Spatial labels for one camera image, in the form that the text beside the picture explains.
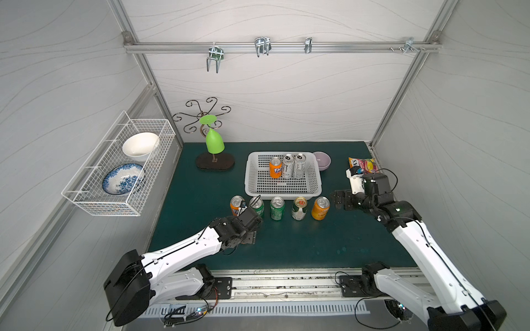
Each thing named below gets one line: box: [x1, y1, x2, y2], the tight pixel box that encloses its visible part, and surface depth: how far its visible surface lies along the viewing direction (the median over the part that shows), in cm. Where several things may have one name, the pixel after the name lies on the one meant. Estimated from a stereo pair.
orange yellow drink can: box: [311, 195, 331, 221], surface depth 87 cm
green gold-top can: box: [291, 195, 308, 221], surface depth 86 cm
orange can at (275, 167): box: [269, 156, 283, 179], surface depth 100 cm
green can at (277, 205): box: [269, 195, 286, 221], surface depth 87 cm
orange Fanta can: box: [229, 195, 245, 217], surface depth 86 cm
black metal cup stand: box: [172, 97, 235, 172], surface depth 95 cm
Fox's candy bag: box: [348, 157, 379, 174], surface depth 110 cm
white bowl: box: [121, 131, 160, 163], surface depth 73 cm
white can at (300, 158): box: [295, 153, 307, 178], surface depth 98 cm
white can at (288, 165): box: [282, 153, 294, 179], surface depth 98 cm
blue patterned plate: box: [102, 162, 143, 196], surface depth 65 cm
